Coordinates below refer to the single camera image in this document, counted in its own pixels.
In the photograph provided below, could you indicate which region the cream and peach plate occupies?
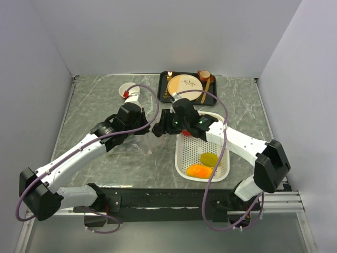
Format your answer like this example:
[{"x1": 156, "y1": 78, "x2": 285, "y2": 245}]
[{"x1": 167, "y1": 74, "x2": 203, "y2": 101}]

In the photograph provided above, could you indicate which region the purple cable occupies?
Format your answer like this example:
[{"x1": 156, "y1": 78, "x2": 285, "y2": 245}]
[
  {"x1": 176, "y1": 89, "x2": 265, "y2": 232},
  {"x1": 15, "y1": 84, "x2": 160, "y2": 235}
]

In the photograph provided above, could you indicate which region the orange mango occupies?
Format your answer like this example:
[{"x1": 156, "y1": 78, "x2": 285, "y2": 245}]
[{"x1": 186, "y1": 164, "x2": 213, "y2": 179}]

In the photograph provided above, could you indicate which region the white plastic basket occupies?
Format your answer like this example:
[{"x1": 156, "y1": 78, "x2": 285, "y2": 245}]
[{"x1": 175, "y1": 111, "x2": 231, "y2": 183}]

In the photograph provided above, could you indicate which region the gold fork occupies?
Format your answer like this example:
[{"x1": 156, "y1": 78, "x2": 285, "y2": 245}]
[{"x1": 163, "y1": 71, "x2": 173, "y2": 99}]

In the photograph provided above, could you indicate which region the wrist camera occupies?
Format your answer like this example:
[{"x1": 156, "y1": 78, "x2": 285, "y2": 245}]
[
  {"x1": 170, "y1": 92, "x2": 181, "y2": 113},
  {"x1": 124, "y1": 92, "x2": 142, "y2": 107}
]

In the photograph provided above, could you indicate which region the yellow-green mango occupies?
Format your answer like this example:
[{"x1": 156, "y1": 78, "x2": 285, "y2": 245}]
[{"x1": 200, "y1": 152, "x2": 219, "y2": 168}]

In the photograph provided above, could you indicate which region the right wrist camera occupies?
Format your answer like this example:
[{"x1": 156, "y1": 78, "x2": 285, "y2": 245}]
[{"x1": 170, "y1": 92, "x2": 181, "y2": 113}]

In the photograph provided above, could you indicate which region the aluminium rail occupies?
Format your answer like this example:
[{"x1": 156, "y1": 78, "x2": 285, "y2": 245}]
[{"x1": 25, "y1": 192, "x2": 306, "y2": 217}]

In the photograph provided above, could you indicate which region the red strawberry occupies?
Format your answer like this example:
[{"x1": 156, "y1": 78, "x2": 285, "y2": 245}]
[{"x1": 181, "y1": 130, "x2": 191, "y2": 136}]

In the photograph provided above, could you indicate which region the small brown cup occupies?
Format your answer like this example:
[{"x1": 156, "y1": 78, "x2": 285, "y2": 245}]
[{"x1": 197, "y1": 70, "x2": 211, "y2": 82}]

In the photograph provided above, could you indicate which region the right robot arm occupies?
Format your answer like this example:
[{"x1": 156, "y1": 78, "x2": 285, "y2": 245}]
[{"x1": 152, "y1": 99, "x2": 291, "y2": 210}]

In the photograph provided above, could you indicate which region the black serving tray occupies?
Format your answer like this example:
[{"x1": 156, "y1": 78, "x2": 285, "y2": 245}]
[{"x1": 157, "y1": 71, "x2": 217, "y2": 106}]

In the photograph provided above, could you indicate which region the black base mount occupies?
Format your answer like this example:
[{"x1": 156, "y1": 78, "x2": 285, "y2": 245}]
[{"x1": 89, "y1": 184, "x2": 253, "y2": 223}]

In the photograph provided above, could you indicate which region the white and brown bowl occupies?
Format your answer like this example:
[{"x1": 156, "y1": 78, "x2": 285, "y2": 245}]
[{"x1": 118, "y1": 82, "x2": 140, "y2": 98}]

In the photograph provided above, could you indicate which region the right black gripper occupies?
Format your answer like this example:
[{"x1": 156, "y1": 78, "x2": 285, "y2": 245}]
[{"x1": 154, "y1": 109, "x2": 189, "y2": 135}]

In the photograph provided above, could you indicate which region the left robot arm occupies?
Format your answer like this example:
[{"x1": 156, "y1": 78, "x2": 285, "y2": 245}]
[{"x1": 19, "y1": 103, "x2": 150, "y2": 221}]

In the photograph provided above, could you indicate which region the gold spoon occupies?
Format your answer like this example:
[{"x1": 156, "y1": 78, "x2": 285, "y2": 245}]
[{"x1": 199, "y1": 75, "x2": 215, "y2": 104}]

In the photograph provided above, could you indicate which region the gold knife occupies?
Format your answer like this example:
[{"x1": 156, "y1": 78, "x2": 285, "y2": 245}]
[{"x1": 201, "y1": 77, "x2": 211, "y2": 104}]

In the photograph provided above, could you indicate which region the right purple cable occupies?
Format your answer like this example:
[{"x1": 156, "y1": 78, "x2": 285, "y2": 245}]
[{"x1": 176, "y1": 89, "x2": 265, "y2": 232}]

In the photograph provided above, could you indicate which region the clear zip top bag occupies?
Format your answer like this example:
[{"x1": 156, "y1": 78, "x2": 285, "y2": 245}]
[{"x1": 110, "y1": 131, "x2": 166, "y2": 156}]

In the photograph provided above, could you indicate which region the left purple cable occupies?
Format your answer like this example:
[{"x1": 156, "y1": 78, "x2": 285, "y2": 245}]
[{"x1": 15, "y1": 84, "x2": 160, "y2": 235}]

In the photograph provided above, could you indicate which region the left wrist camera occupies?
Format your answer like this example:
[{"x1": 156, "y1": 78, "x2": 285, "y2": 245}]
[{"x1": 124, "y1": 92, "x2": 142, "y2": 107}]

